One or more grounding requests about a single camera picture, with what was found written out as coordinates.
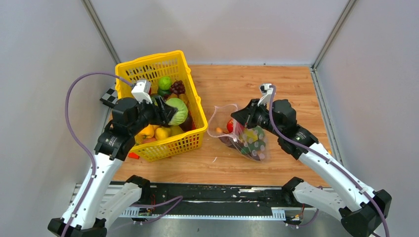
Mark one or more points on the black white checkerboard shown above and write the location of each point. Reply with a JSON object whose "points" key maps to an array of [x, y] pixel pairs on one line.
{"points": [[110, 97]]}

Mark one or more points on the green bell pepper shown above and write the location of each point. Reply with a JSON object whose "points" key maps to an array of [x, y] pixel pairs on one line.
{"points": [[254, 142]]}

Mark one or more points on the dark purple grapes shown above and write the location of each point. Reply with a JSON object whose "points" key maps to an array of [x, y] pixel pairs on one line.
{"points": [[178, 87]]}

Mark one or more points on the dark purple mangosteen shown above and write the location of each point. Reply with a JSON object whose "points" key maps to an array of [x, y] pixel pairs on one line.
{"points": [[188, 124]]}

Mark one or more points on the yellow fruit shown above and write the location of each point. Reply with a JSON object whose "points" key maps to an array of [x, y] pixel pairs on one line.
{"points": [[162, 133]]}

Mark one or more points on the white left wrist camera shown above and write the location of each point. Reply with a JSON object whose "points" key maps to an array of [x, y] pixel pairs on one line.
{"points": [[141, 91]]}

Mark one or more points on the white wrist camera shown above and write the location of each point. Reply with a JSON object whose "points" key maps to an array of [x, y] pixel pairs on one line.
{"points": [[267, 92], [141, 91]]}

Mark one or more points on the yellow plastic basket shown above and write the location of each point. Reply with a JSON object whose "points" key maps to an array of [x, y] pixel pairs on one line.
{"points": [[174, 65]]}

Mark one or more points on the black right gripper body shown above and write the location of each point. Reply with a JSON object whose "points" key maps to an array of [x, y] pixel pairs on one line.
{"points": [[261, 118]]}

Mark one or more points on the green white cabbage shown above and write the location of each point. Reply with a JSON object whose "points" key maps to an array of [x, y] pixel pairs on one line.
{"points": [[182, 111]]}

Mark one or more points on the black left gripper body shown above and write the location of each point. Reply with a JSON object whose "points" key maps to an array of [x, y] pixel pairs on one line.
{"points": [[148, 113]]}

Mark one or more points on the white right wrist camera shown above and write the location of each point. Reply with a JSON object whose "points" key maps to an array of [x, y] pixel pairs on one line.
{"points": [[267, 92]]}

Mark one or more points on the clear zip top bag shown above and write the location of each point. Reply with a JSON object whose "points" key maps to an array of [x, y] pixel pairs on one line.
{"points": [[220, 117]]}

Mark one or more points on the yellow lemon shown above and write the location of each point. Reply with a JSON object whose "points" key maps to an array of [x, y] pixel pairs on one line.
{"points": [[250, 135]]}

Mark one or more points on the red toy piece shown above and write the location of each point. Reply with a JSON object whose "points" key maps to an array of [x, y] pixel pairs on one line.
{"points": [[133, 155]]}

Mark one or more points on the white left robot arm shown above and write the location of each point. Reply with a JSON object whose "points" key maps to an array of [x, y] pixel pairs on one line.
{"points": [[86, 216]]}

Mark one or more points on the yellow bell pepper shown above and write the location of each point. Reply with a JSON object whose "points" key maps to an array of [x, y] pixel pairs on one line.
{"points": [[147, 132]]}

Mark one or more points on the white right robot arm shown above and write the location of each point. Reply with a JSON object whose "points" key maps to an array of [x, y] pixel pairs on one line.
{"points": [[359, 208]]}

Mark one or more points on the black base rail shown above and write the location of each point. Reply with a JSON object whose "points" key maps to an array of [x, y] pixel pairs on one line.
{"points": [[218, 200]]}

